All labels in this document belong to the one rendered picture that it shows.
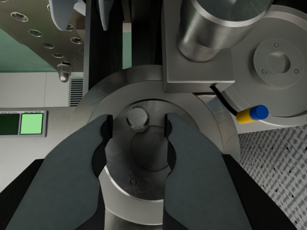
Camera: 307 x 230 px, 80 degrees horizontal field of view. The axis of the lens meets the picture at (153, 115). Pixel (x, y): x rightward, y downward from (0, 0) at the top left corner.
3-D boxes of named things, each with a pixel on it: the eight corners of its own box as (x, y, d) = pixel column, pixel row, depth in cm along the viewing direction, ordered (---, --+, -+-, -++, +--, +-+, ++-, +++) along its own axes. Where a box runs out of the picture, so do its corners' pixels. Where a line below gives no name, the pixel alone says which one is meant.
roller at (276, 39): (331, 3, 18) (356, 125, 16) (224, 86, 43) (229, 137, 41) (210, 3, 18) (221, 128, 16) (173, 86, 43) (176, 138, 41)
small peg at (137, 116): (132, 133, 11) (121, 112, 11) (135, 135, 13) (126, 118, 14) (153, 121, 11) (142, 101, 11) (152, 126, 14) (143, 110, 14)
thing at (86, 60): (92, -68, 20) (87, 100, 17) (122, 47, 43) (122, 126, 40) (88, -68, 20) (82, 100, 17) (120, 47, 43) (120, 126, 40)
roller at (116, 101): (216, 77, 16) (230, 221, 14) (174, 119, 41) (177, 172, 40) (82, 81, 16) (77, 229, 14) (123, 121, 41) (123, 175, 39)
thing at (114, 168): (131, 224, 12) (83, 127, 13) (133, 213, 14) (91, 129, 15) (224, 169, 13) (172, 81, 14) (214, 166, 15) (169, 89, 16)
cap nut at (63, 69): (68, 63, 48) (67, 80, 48) (74, 69, 52) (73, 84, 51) (54, 63, 48) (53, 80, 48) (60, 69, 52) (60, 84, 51)
